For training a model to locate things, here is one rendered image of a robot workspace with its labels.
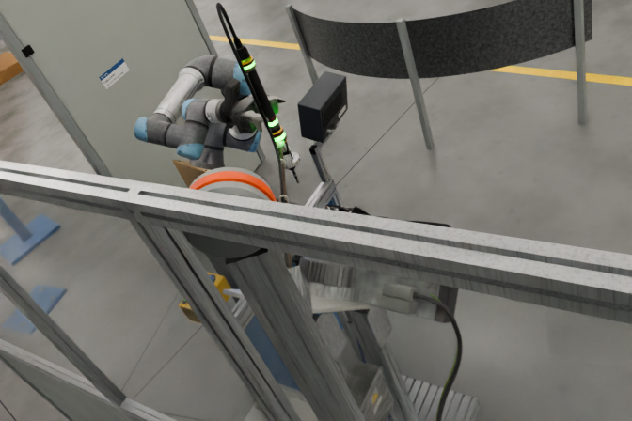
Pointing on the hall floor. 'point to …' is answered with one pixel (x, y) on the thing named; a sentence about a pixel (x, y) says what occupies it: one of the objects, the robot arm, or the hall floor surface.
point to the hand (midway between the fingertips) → (273, 108)
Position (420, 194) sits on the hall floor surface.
